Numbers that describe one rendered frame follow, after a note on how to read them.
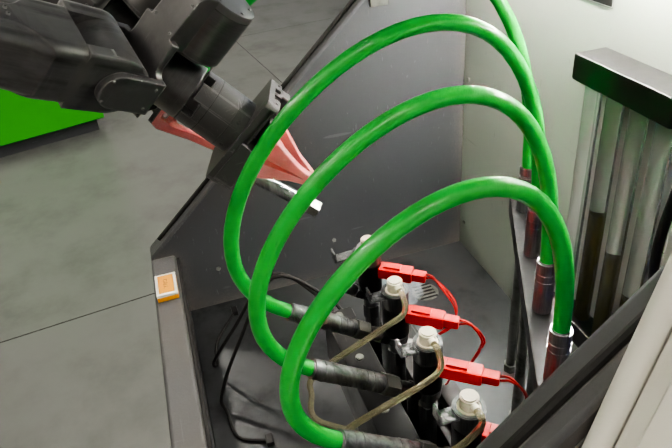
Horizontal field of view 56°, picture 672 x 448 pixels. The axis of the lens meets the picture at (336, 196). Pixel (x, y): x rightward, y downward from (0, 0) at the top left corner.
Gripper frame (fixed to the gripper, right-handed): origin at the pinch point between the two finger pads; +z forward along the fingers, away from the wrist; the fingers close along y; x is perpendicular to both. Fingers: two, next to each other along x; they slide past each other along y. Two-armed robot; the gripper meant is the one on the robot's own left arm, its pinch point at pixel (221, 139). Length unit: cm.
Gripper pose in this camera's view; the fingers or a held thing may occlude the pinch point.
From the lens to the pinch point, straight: 75.4
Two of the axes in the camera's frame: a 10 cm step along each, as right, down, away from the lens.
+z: 6.9, 7.3, -0.3
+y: 3.7, -3.1, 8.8
